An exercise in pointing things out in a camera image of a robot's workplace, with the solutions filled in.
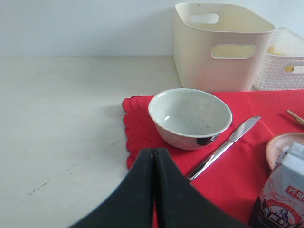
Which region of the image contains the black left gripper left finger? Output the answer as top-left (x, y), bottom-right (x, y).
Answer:
top-left (71, 148), bottom-right (154, 228)

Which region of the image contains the white milk carton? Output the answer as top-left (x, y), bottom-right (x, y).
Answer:
top-left (248, 143), bottom-right (304, 228)

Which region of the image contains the brown wooden plate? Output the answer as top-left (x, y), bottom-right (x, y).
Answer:
top-left (266, 133), bottom-right (304, 170)

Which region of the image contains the yellow cheese wedge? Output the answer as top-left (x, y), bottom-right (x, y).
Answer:
top-left (267, 46), bottom-right (286, 56)

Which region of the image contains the red tablecloth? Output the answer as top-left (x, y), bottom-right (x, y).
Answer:
top-left (122, 90), bottom-right (304, 222)

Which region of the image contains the cream plastic bin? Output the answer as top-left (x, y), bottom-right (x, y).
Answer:
top-left (173, 2), bottom-right (276, 92)

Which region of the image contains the yellow lemon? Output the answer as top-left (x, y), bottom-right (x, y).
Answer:
top-left (284, 65), bottom-right (294, 73)

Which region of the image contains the white ceramic bowl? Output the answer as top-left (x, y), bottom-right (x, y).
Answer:
top-left (148, 88), bottom-right (233, 151)

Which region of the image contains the silver table knife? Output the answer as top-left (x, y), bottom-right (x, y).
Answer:
top-left (186, 115), bottom-right (261, 181)

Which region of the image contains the upper wooden chopstick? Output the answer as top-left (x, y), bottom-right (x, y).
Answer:
top-left (286, 110), bottom-right (304, 125)

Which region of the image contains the white perforated plastic basket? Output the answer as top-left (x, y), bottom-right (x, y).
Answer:
top-left (253, 27), bottom-right (304, 91)

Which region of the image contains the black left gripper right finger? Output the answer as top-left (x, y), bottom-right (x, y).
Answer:
top-left (153, 148), bottom-right (246, 228)

